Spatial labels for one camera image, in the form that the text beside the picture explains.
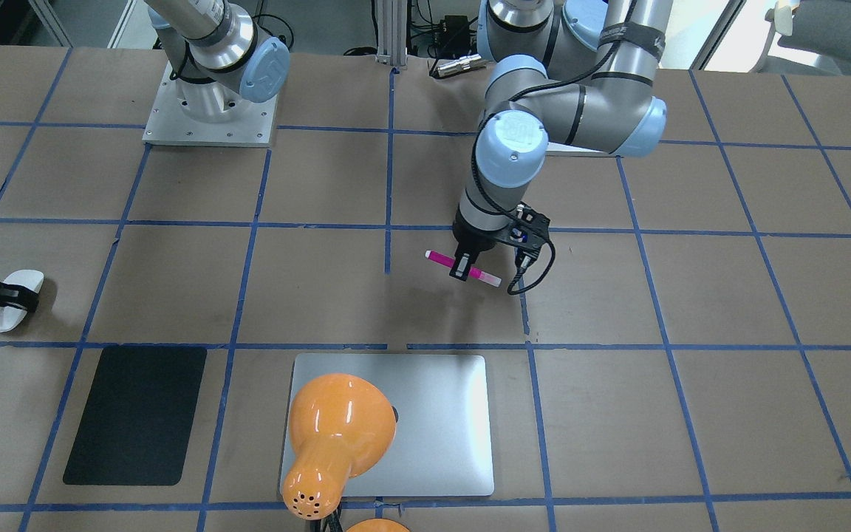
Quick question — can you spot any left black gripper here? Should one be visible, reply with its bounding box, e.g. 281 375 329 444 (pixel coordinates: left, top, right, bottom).
449 218 507 281

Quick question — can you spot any pink marker pen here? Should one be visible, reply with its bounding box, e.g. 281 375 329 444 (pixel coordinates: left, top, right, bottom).
425 250 502 287

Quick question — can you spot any white computer mouse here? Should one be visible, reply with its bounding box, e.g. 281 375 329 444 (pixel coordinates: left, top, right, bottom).
0 269 45 333

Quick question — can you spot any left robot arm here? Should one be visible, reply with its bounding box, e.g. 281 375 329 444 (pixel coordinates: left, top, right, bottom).
449 1 672 294

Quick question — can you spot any silver laptop notebook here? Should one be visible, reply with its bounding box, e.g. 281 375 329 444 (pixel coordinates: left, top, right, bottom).
291 352 494 498

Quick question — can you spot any black mousepad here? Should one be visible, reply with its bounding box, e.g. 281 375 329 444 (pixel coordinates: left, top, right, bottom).
62 346 208 487

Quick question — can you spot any orange desk lamp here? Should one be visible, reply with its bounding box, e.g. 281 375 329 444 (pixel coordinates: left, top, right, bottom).
280 373 399 531

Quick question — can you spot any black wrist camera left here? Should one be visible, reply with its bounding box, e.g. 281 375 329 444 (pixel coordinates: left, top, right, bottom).
505 202 553 270

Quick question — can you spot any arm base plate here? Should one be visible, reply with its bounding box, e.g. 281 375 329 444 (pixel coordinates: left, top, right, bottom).
143 64 279 148
546 142 612 157

